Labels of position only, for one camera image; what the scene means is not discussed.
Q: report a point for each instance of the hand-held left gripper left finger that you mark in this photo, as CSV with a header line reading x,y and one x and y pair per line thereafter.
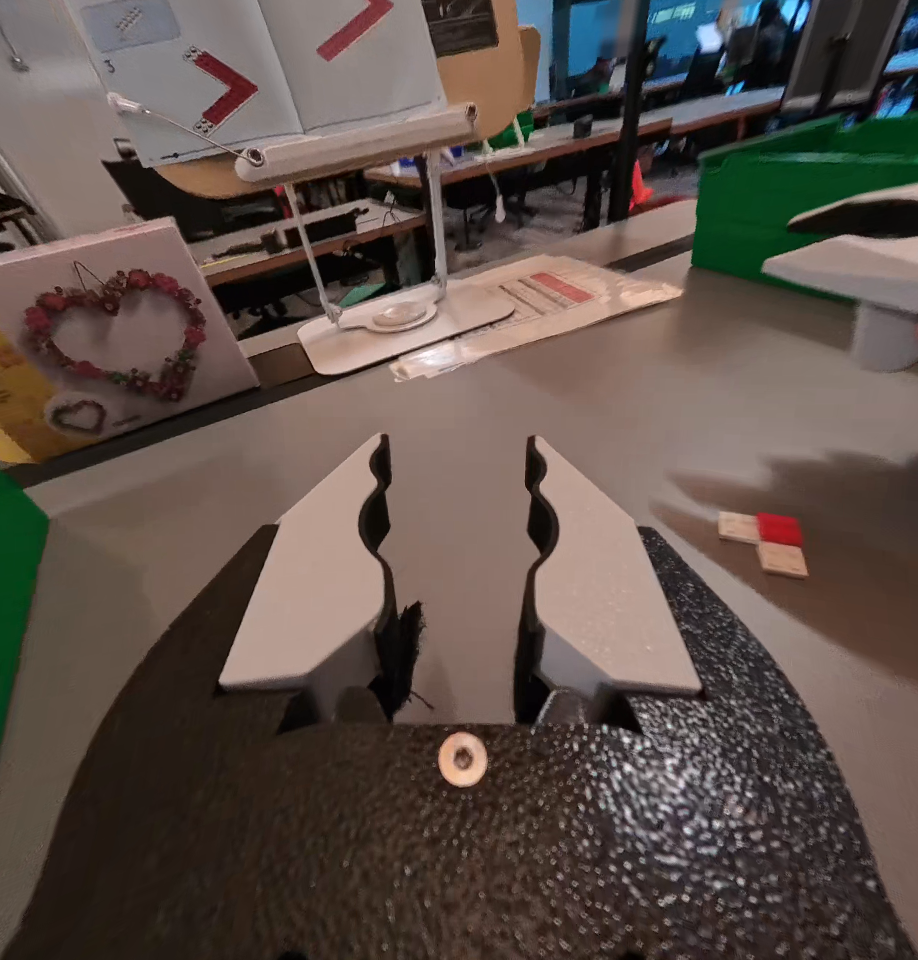
x,y
309,600

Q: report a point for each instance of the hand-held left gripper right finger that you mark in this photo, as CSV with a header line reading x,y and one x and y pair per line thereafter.
x,y
609,600

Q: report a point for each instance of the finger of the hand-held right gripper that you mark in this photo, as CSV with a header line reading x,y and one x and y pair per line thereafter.
x,y
856,266
893,196

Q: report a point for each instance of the red lego plate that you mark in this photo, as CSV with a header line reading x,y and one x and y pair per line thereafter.
x,y
779,529

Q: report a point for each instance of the lego instruction booklet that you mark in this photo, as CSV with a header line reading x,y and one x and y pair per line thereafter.
x,y
339,90

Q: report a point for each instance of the lego set box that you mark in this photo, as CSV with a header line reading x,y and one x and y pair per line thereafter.
x,y
129,255

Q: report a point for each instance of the green plastic bin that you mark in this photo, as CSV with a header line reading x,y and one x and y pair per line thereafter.
x,y
5,600
766,195

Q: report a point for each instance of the orange traffic cone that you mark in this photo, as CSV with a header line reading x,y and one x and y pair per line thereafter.
x,y
640,191

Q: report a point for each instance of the black metal pole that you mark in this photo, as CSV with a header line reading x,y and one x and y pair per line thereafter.
x,y
630,112

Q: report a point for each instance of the clear plastic bag with papers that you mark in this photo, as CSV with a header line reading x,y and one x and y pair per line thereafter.
x,y
579,292

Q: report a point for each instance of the wooden book stand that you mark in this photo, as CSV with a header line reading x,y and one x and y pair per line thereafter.
x,y
406,330

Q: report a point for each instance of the long office desk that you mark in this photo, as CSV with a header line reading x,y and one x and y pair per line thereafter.
x,y
564,139

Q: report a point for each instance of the wooden office desk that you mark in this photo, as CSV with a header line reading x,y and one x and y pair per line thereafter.
x,y
354,225

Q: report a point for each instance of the black office chair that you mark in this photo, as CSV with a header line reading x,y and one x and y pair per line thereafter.
x,y
474,202

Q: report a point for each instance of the black printed sheet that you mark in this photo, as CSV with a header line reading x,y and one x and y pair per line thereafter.
x,y
459,26

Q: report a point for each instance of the grey pendant lamp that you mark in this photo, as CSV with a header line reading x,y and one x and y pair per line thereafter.
x,y
18,64

